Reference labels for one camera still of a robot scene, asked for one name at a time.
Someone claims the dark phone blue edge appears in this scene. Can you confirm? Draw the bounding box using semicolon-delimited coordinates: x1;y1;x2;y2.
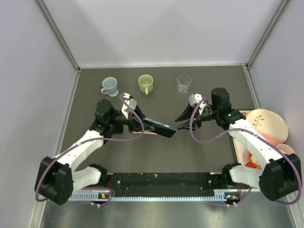
145;117;177;138

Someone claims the orange patterned bowl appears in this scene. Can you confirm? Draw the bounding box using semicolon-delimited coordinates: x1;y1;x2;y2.
246;153;262;170

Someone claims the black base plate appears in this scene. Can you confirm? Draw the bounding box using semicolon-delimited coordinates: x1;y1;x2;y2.
80;172;251;197

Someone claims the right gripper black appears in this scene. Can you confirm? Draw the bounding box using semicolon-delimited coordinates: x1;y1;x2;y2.
175;102;219;131

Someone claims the green mug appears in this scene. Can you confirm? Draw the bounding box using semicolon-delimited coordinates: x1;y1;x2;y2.
138;74;153;95

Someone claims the light blue cable duct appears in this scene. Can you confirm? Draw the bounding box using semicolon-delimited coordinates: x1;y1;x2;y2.
68;190;239;203

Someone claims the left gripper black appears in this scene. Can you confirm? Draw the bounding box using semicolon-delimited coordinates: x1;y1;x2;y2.
108;105;155;133

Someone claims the clear glass tumbler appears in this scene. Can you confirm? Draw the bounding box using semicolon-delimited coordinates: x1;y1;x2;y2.
177;74;192;94

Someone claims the pink white plate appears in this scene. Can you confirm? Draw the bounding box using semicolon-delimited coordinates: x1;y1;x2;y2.
246;109;289;146

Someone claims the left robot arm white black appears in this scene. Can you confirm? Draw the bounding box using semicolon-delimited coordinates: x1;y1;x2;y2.
34;98;144;205

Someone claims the light blue footed cup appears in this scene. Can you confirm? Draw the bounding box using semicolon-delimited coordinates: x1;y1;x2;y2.
101;77;119;97

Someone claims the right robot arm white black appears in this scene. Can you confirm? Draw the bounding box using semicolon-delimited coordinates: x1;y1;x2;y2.
175;87;303;205

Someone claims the pink mug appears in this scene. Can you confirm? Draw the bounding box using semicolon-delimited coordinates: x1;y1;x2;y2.
277;143;295;155

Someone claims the white tray with strawberries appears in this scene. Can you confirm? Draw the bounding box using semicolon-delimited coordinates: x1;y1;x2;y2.
230;109;264;172

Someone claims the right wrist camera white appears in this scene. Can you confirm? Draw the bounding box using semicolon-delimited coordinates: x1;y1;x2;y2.
189;94;202;107

